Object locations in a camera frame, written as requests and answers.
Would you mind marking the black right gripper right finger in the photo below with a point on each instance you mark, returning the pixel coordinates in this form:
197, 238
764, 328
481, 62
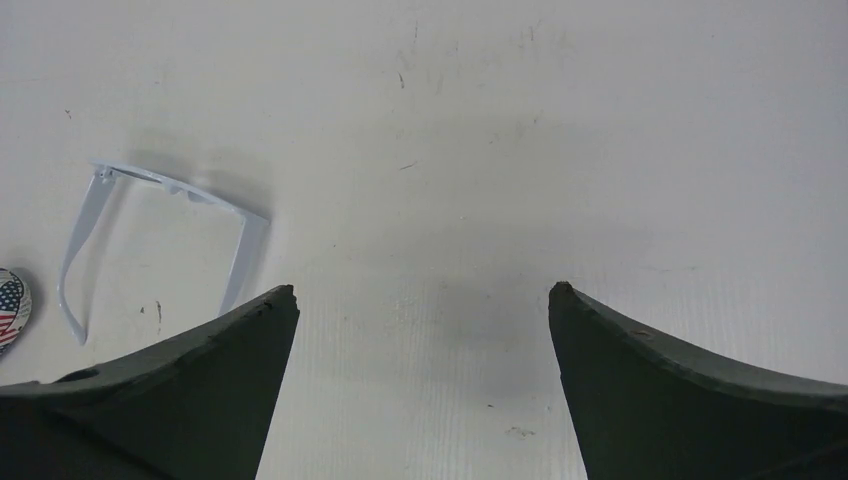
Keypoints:
648, 405

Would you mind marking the flag print glasses case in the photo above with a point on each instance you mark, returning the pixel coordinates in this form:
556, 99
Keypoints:
16, 308

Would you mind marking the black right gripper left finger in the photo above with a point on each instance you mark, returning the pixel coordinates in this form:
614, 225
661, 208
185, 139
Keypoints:
197, 405

